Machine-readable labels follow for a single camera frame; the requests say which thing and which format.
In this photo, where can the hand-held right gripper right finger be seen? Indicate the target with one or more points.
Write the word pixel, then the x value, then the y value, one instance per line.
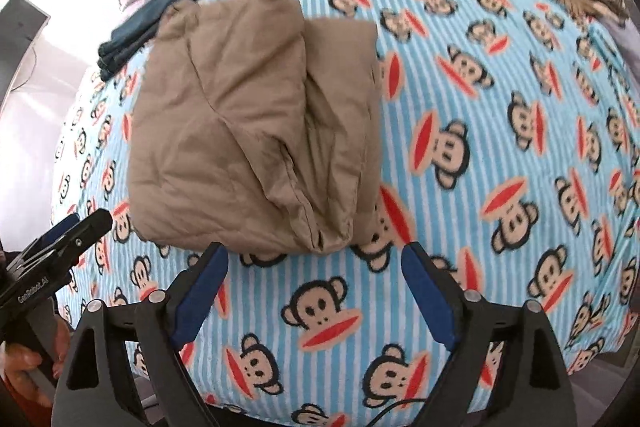
pixel 430 297

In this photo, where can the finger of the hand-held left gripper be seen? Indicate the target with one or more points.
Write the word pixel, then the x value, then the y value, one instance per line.
pixel 57 232
pixel 85 232

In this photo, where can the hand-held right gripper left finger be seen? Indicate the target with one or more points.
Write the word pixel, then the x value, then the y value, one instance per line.
pixel 200 297

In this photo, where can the tan puffer jacket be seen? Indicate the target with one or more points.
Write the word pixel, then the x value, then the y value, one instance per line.
pixel 225 117

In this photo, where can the person's left hand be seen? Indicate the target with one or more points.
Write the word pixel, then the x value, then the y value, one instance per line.
pixel 22 367

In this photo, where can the grey box on floor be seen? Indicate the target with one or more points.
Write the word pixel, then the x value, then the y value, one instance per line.
pixel 20 24

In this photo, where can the folded dark blue jeans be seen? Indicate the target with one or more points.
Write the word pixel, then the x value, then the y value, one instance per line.
pixel 150 19

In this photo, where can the monkey print striped blanket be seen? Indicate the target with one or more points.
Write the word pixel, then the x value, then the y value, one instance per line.
pixel 500 82

